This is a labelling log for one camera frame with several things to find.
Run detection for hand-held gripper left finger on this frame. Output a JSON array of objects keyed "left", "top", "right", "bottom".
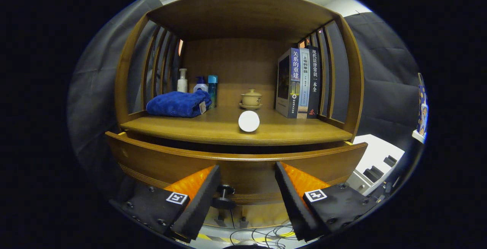
[{"left": 110, "top": 165, "right": 222, "bottom": 244}]

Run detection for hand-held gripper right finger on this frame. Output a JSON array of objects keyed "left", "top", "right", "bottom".
[{"left": 275, "top": 162, "right": 381, "bottom": 242}]

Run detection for brown wooden drawer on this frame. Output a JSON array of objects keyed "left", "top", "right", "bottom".
[{"left": 105, "top": 130, "right": 368, "bottom": 210}]

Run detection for white and green tube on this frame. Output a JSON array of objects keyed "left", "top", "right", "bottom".
[{"left": 238, "top": 110, "right": 261, "bottom": 133}]

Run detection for wooden countertop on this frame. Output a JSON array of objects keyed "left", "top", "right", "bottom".
[{"left": 120, "top": 106, "right": 353, "bottom": 146}]

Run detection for brown wooden cabinet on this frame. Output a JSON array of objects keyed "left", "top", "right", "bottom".
[{"left": 114, "top": 0, "right": 365, "bottom": 228}]

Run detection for white box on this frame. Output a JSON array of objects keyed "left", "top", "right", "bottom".
[{"left": 344, "top": 134, "right": 405, "bottom": 196}]

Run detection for blue folded towel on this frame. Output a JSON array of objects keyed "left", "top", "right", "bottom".
[{"left": 146, "top": 90, "right": 212, "bottom": 118}]

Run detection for beige lidded teacup with saucer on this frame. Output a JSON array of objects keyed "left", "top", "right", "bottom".
[{"left": 239, "top": 89, "right": 263, "bottom": 110}]

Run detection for teal plastic bottle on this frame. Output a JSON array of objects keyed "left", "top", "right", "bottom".
[{"left": 208, "top": 75, "right": 218, "bottom": 108}]

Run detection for white lotion bottle blue cap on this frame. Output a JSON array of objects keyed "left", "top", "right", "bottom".
[{"left": 193, "top": 76, "right": 208, "bottom": 93}]

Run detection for white pump bottle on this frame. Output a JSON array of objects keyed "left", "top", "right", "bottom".
[{"left": 177, "top": 68, "right": 188, "bottom": 93}]

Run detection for book with blue spine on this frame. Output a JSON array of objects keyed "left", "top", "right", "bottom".
[{"left": 275, "top": 48, "right": 301, "bottom": 119}]

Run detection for book with pale spine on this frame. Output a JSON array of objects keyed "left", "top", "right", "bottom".
[{"left": 297, "top": 48, "right": 310, "bottom": 119}]

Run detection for book with black spine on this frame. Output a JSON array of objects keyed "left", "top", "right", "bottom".
[{"left": 307, "top": 45, "right": 321, "bottom": 119}]

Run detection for blue dotted gift bag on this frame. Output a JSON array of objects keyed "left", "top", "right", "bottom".
[{"left": 417, "top": 73, "right": 428, "bottom": 135}]

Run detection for floor cables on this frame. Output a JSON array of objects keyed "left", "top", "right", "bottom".
[{"left": 198, "top": 224, "right": 301, "bottom": 249}]

